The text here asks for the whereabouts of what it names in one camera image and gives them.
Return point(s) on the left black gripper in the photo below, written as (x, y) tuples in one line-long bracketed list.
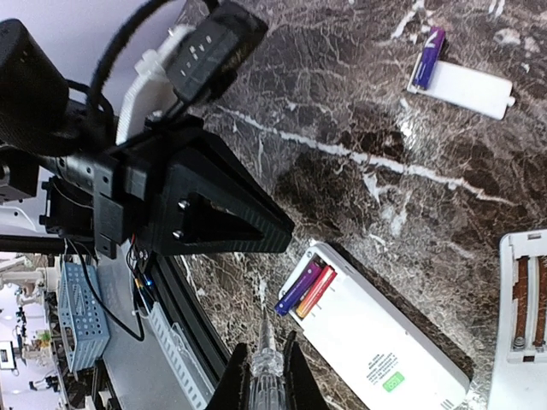
[(204, 199)]

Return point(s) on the small white remote control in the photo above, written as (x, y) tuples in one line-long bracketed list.
[(384, 358)]

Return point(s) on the purple battery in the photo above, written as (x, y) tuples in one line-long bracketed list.
[(304, 281), (429, 56)]

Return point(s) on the purple battery in small remote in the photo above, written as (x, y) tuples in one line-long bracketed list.
[(304, 281)]

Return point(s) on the long white remote control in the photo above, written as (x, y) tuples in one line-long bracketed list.
[(518, 378)]

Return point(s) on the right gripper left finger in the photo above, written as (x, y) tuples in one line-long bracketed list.
[(232, 392)]

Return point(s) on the red battery in small remote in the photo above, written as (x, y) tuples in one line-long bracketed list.
[(315, 293)]

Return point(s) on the white slotted cable duct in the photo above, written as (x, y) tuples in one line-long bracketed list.
[(183, 362)]

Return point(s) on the blue perforated plastic basket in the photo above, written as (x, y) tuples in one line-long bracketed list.
[(84, 326)]

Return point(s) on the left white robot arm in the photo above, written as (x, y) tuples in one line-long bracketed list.
[(53, 128)]

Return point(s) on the black front table rail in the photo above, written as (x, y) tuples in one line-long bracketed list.
[(181, 306)]

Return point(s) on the clear handle screwdriver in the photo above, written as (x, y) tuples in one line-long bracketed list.
[(267, 384)]

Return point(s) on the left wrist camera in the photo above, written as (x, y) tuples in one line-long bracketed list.
[(194, 65)]

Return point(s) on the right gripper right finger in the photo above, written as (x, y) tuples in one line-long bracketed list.
[(301, 390)]

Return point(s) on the white battery cover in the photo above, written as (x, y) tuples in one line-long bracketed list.
[(467, 88)]

